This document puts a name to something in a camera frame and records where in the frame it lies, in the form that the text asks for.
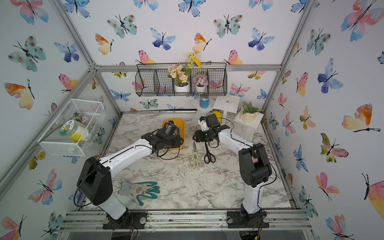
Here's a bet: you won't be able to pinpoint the peach flowers white pot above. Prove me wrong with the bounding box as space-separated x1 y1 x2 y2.
168 64 191 94

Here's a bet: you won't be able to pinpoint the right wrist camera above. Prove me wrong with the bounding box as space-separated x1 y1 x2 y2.
198 116 209 131

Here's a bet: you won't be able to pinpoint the succulent in cream pot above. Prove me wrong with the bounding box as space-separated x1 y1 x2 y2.
240 101 264 123

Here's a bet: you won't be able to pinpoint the yellow plastic storage box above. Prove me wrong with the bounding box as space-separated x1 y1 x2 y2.
162 118 186 151

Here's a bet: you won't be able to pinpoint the yellow plastic jar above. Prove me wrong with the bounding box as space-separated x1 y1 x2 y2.
213 111 222 124

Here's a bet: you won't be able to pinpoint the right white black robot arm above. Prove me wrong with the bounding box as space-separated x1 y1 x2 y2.
193 114 273 215

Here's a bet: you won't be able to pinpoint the white tiered display stand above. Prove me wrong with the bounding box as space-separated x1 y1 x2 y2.
192 95 264 141

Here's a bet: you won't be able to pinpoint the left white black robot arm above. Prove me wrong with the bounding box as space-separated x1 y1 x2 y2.
77 121 183 220

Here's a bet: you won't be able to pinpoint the purple flowers white pot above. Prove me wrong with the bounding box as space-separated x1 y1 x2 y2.
193 73 209 93

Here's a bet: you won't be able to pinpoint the blue tin can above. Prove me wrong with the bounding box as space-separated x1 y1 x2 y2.
199 93 210 109

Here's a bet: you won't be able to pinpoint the large black scissors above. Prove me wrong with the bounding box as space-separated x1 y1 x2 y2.
204 142 216 164

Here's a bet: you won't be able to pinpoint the black wire wall basket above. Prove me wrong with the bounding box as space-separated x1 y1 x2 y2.
133 62 228 97

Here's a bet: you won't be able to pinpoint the aluminium front rail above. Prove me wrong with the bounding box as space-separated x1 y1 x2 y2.
61 209 312 232

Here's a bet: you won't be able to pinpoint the cream handled kitchen scissors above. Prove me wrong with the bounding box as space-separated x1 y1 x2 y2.
189 142 203 168

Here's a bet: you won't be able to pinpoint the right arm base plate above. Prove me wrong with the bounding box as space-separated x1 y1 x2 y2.
226 207 270 230

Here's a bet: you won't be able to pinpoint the clear acrylic wall box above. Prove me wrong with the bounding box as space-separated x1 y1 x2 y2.
37 99 106 157

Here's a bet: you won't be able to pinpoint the yellow artificial flower sprig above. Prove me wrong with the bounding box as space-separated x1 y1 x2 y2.
186 52 202 69

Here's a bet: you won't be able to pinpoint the green lid yellow jar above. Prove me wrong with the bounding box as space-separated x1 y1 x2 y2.
60 120 91 143

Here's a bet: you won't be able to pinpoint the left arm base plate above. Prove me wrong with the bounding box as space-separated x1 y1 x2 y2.
103 211 148 230

